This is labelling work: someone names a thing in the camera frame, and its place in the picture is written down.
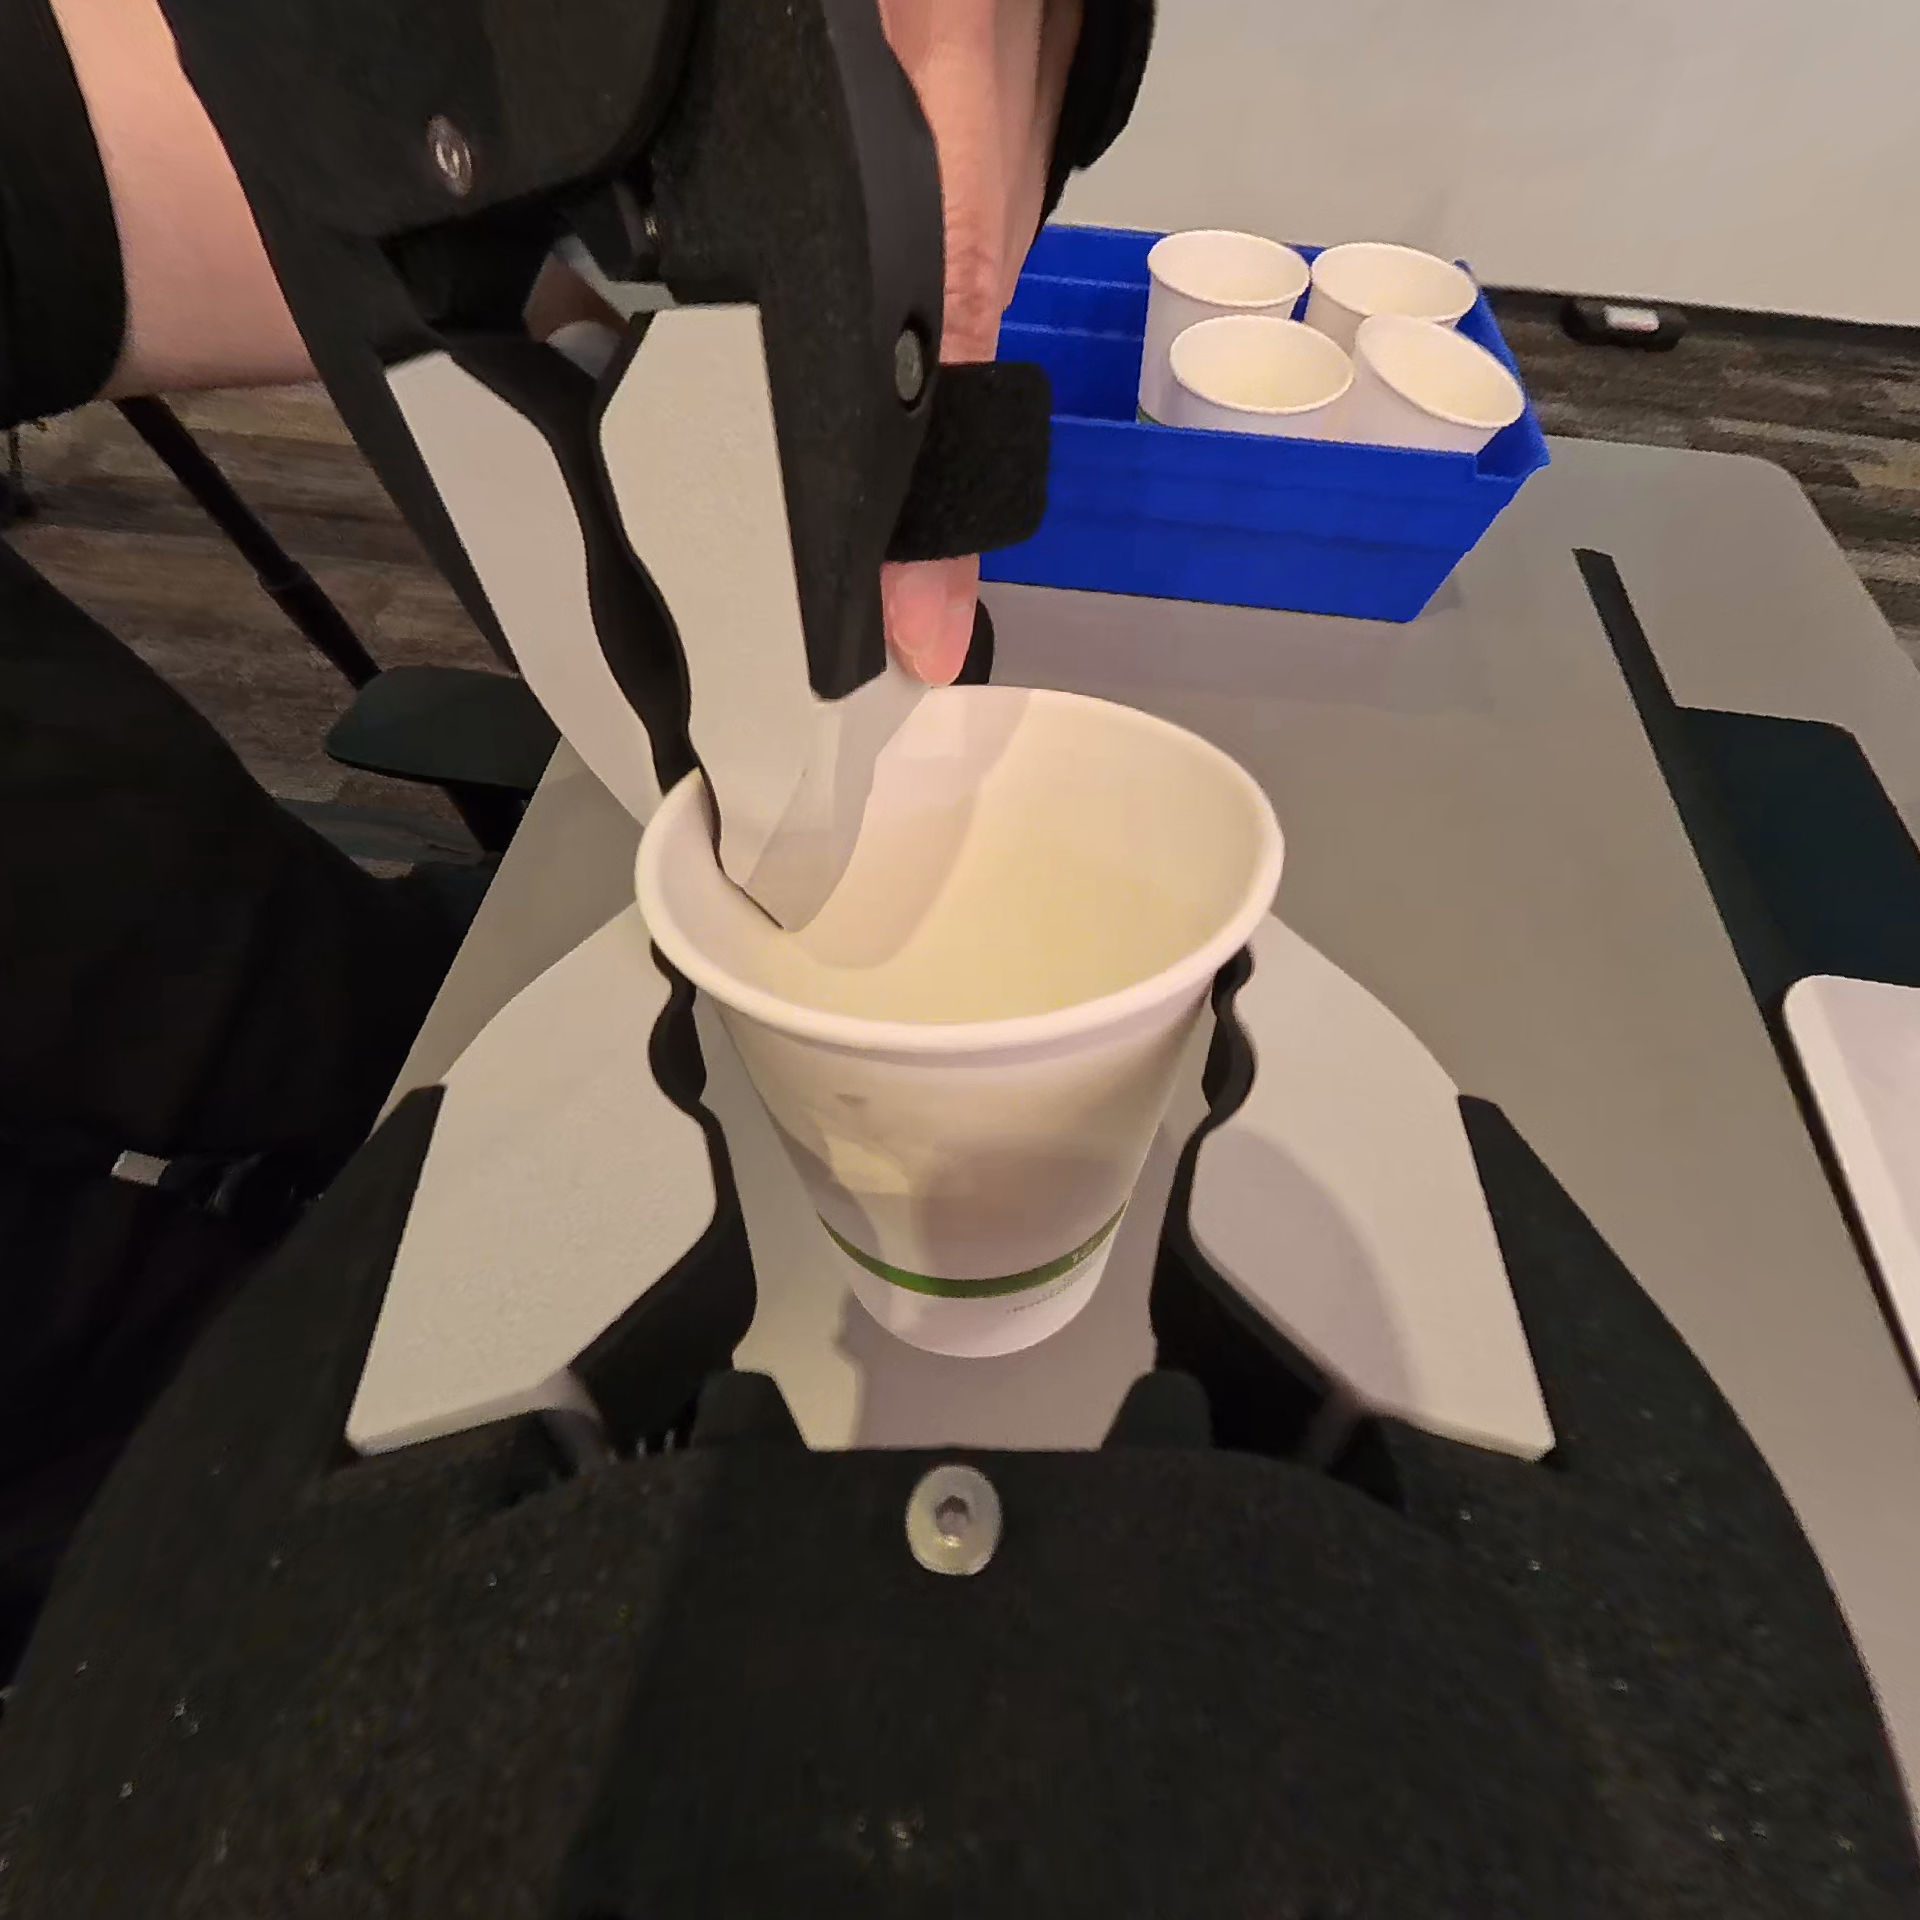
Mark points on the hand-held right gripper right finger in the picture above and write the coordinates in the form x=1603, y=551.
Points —
x=1365, y=1230

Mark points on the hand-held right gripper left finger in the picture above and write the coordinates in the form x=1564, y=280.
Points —
x=539, y=1214

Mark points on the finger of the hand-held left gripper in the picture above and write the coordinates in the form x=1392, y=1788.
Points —
x=523, y=525
x=704, y=525

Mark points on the blue plastic bin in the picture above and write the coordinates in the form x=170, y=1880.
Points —
x=1229, y=510

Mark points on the person's left forearm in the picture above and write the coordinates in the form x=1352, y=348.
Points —
x=180, y=255

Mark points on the person's left hand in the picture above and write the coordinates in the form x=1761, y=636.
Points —
x=989, y=149

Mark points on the black office chair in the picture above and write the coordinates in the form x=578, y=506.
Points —
x=435, y=735

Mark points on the person's dark clothing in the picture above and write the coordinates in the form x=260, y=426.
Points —
x=180, y=975

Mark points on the white stand base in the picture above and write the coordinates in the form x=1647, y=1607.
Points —
x=1860, y=1141

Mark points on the black flat plate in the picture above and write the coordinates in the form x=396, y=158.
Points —
x=1799, y=840

